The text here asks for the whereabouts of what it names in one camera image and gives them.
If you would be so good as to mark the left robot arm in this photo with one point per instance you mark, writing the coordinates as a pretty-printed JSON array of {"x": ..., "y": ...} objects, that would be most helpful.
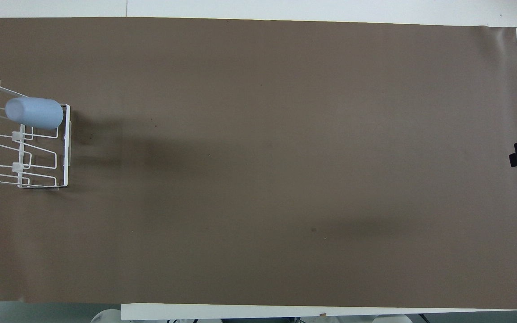
[{"x": 107, "y": 316}]

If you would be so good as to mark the light blue plastic cup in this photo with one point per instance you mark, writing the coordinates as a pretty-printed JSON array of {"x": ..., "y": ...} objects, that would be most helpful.
[{"x": 34, "y": 113}]

